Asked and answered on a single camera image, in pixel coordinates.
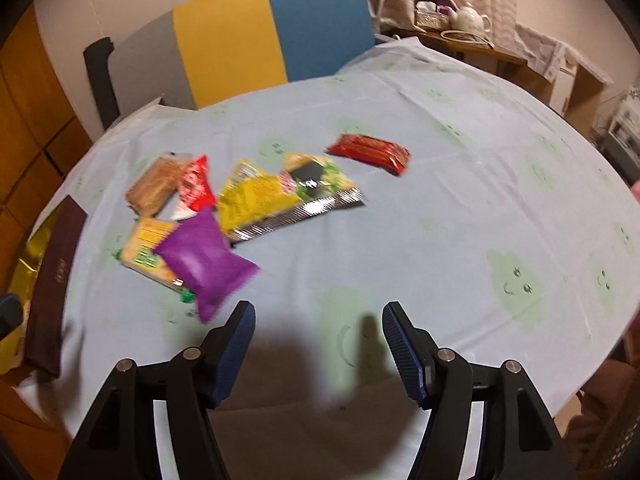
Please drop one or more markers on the wooden cabinet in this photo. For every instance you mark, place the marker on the wooden cabinet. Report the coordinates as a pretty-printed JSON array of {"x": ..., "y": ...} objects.
[{"x": 30, "y": 100}]

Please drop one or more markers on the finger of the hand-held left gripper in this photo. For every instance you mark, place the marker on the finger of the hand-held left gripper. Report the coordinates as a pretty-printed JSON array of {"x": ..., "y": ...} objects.
[{"x": 10, "y": 315}]

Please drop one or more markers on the purple snack packet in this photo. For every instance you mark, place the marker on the purple snack packet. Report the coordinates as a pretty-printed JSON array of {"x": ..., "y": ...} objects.
[{"x": 205, "y": 260}]

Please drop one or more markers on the small woven basket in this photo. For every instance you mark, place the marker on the small woven basket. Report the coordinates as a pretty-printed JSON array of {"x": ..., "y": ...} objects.
[{"x": 430, "y": 19}]

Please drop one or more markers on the green label cracker packet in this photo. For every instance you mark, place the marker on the green label cracker packet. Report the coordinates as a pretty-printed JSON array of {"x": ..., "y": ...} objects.
[{"x": 145, "y": 245}]

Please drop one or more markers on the black chair armrest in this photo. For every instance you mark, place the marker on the black chair armrest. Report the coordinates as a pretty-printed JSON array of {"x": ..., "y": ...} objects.
[{"x": 100, "y": 80}]

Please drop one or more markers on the large yellow snack bag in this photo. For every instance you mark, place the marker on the large yellow snack bag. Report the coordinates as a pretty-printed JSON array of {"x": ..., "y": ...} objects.
[{"x": 320, "y": 180}]

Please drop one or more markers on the grey white appliance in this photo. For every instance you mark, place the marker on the grey white appliance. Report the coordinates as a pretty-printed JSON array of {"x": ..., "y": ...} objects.
[{"x": 622, "y": 132}]

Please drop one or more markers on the yellow snack packet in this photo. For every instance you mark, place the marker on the yellow snack packet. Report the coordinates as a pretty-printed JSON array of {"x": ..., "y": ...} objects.
[{"x": 255, "y": 195}]

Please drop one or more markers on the white cloth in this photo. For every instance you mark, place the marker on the white cloth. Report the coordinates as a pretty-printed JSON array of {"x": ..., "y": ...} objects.
[{"x": 545, "y": 45}]

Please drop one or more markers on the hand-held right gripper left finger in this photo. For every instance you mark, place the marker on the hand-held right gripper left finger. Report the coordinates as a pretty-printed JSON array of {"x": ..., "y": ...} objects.
[{"x": 230, "y": 360}]

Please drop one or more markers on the white teapot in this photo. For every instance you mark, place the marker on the white teapot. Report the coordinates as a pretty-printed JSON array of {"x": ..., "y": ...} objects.
[{"x": 469, "y": 19}]

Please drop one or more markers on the light blue smiley tablecloth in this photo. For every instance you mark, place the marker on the light blue smiley tablecloth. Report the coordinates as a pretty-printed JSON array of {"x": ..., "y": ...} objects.
[{"x": 400, "y": 235}]

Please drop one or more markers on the wooden side table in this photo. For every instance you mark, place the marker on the wooden side table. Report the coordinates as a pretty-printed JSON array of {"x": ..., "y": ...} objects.
[{"x": 500, "y": 57}]

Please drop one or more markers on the gold tin box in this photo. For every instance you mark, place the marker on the gold tin box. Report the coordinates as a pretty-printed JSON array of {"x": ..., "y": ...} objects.
[{"x": 50, "y": 285}]

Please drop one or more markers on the brown cracker packet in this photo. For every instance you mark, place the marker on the brown cracker packet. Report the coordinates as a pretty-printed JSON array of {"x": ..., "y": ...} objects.
[{"x": 155, "y": 185}]

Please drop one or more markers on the grey yellow blue chair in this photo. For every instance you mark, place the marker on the grey yellow blue chair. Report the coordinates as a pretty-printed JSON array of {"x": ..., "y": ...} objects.
[{"x": 300, "y": 25}]

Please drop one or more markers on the red white snack packet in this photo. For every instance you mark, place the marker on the red white snack packet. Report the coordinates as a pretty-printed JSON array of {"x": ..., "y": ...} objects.
[{"x": 197, "y": 185}]

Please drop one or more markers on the round tray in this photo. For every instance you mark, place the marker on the round tray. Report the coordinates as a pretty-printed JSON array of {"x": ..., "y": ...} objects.
[{"x": 467, "y": 37}]

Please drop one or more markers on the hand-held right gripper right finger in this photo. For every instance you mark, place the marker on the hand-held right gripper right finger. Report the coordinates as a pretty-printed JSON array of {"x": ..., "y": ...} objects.
[{"x": 407, "y": 355}]

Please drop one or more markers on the dark red bar packet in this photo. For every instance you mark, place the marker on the dark red bar packet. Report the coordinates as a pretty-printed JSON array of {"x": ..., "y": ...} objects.
[{"x": 370, "y": 152}]

